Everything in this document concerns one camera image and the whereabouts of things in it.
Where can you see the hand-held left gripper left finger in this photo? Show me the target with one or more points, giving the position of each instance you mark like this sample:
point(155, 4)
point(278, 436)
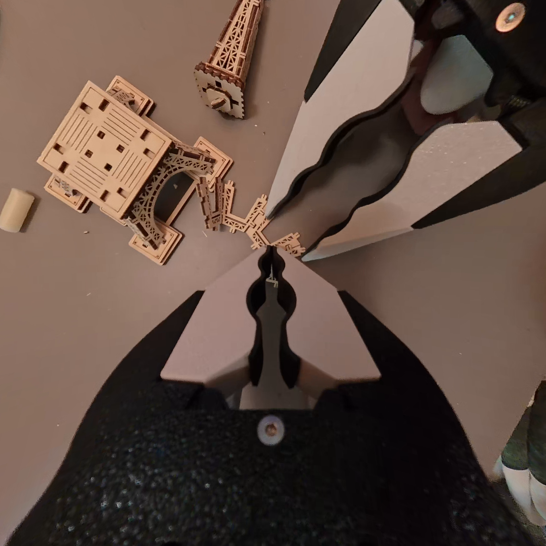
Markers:
point(209, 341)

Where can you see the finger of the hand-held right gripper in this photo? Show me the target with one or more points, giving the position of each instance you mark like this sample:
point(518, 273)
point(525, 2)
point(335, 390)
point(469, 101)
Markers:
point(448, 170)
point(354, 85)

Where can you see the printed green cloth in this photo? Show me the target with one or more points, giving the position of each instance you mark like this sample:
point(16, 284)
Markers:
point(524, 448)

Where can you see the wooden lattice arch piece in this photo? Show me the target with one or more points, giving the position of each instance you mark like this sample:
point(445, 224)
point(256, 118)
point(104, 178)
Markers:
point(292, 244)

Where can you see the wooden tower base model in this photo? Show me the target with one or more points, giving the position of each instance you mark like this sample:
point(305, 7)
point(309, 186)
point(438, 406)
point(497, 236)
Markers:
point(106, 140)

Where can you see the wooden tower spire model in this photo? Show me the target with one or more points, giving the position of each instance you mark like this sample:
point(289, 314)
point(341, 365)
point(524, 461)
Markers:
point(232, 51)

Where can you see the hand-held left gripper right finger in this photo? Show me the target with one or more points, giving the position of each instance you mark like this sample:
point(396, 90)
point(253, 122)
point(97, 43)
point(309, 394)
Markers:
point(332, 341)

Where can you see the pale wax cylinder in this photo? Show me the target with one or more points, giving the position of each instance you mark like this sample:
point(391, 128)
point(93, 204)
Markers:
point(16, 210)

